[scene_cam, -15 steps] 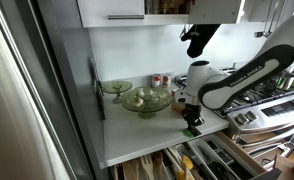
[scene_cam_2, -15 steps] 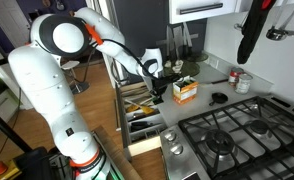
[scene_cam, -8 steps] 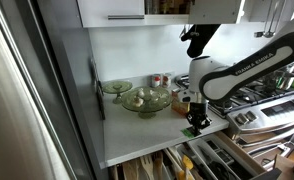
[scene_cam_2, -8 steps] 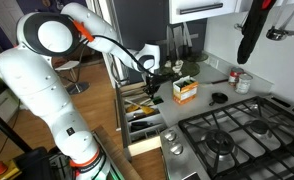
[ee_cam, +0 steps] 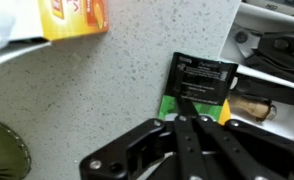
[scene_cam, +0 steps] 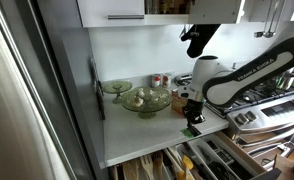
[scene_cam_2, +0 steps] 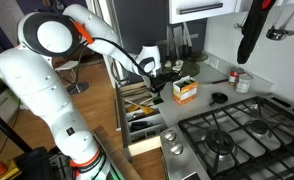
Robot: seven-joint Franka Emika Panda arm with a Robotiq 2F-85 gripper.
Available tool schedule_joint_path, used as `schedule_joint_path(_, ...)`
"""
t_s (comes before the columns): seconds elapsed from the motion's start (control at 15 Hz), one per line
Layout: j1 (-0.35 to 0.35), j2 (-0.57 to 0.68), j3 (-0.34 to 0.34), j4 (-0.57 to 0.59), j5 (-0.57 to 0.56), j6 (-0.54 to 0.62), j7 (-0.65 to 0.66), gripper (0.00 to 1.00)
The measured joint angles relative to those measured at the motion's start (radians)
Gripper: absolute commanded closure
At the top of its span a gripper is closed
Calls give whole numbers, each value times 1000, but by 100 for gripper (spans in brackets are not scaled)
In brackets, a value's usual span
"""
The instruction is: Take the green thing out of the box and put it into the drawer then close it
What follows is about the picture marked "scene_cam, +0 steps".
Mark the wooden spatula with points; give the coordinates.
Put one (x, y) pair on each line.
(130, 170)

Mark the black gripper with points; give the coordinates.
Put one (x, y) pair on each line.
(194, 111)

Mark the grey tall cabinet panel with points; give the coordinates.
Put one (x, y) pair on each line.
(70, 66)

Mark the stainless steel refrigerator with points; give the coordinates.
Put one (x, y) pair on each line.
(17, 100)

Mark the tall steel pot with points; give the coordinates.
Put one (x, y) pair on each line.
(287, 81)

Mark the grey kitchen utensil drawer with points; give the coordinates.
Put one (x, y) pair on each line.
(230, 156)

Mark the black oven mitt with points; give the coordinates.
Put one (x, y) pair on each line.
(200, 40)

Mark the green packet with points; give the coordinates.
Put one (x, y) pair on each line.
(186, 133)

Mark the stainless steel gas stove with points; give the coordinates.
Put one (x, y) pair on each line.
(280, 110)

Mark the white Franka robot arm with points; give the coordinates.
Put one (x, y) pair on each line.
(210, 71)

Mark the large green glass cake stand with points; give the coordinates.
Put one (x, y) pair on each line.
(147, 100)

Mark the white upper cabinet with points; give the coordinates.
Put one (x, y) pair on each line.
(110, 8)

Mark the garlic bulb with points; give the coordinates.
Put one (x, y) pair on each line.
(137, 101)
(140, 93)

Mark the knives on magnetic strip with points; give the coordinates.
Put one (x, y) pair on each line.
(98, 90)

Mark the red white spice jars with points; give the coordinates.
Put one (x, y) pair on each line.
(166, 80)

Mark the can with red label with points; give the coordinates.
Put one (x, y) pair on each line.
(156, 81)

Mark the wooden fork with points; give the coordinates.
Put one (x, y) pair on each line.
(147, 165)

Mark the small green glass cake stand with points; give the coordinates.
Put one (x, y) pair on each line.
(117, 87)

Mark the white cutlery tray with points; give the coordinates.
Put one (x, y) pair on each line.
(217, 155)

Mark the small steel ladle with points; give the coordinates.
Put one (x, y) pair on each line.
(258, 34)

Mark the large steel ladle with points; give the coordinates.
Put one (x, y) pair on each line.
(270, 33)

